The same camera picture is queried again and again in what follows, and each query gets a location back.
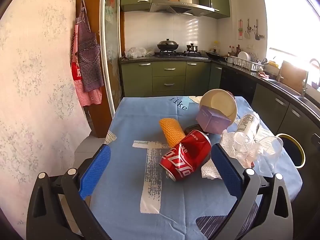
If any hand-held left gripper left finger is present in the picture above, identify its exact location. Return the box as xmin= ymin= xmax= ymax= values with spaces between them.
xmin=26 ymin=144 xmax=112 ymax=240

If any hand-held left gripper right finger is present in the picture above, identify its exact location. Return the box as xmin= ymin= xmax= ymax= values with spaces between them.
xmin=210 ymin=144 xmax=294 ymax=240

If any white paper towel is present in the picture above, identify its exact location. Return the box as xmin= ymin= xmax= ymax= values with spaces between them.
xmin=201 ymin=129 xmax=255 ymax=180

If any red soda can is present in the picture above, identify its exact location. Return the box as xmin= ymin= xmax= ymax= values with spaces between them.
xmin=159 ymin=129 xmax=212 ymax=182

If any clear plastic cup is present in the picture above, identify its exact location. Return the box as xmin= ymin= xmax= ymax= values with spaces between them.
xmin=254 ymin=135 xmax=284 ymax=175

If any purple box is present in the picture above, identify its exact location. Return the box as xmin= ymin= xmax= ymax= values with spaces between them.
xmin=195 ymin=106 xmax=232 ymax=135

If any clear plastic bottle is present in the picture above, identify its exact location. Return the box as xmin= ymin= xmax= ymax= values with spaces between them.
xmin=231 ymin=112 xmax=261 ymax=155

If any brown wrapper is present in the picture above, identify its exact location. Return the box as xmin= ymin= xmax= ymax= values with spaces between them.
xmin=184 ymin=124 xmax=201 ymax=135

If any yellow rim trash bin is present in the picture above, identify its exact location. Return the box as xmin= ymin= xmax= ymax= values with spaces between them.
xmin=275 ymin=133 xmax=306 ymax=169

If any paper bowl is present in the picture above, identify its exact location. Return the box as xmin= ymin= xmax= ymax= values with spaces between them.
xmin=199 ymin=89 xmax=238 ymax=125

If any blue tablecloth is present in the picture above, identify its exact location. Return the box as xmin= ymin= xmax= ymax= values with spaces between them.
xmin=89 ymin=95 xmax=304 ymax=240

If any striped cloth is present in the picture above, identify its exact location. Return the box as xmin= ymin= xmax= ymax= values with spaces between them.
xmin=196 ymin=200 xmax=262 ymax=240

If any red checked apron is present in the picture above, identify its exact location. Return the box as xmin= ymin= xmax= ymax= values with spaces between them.
xmin=71 ymin=24 xmax=103 ymax=107

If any dark green counter cabinet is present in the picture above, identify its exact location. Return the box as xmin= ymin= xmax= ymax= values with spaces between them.
xmin=210 ymin=64 xmax=320 ymax=170

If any green stove base cabinet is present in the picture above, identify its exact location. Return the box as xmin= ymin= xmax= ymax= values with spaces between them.
xmin=120 ymin=60 xmax=212 ymax=98

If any green drawer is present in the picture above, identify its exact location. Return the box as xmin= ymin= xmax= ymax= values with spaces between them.
xmin=152 ymin=62 xmax=187 ymax=77
xmin=152 ymin=76 xmax=186 ymax=92

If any steel sink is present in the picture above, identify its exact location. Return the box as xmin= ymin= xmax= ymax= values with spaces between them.
xmin=266 ymin=79 xmax=320 ymax=110

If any red checkered apron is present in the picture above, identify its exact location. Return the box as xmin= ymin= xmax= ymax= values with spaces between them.
xmin=76 ymin=0 xmax=104 ymax=93

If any white dish rack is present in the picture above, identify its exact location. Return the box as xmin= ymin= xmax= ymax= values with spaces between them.
xmin=231 ymin=55 xmax=265 ymax=72

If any wooden cutting board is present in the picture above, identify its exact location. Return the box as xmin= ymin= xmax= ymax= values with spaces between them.
xmin=279 ymin=60 xmax=308 ymax=94

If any tall steel faucet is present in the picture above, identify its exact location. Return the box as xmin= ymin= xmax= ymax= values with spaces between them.
xmin=301 ymin=58 xmax=320 ymax=98

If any clear plastic bag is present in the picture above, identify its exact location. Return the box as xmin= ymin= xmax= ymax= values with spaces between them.
xmin=125 ymin=47 xmax=148 ymax=58

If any gas stove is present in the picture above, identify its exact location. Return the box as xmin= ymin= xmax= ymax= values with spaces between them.
xmin=154 ymin=50 xmax=202 ymax=57

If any black wok with lid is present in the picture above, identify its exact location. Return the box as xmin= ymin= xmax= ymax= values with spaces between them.
xmin=157 ymin=39 xmax=180 ymax=52

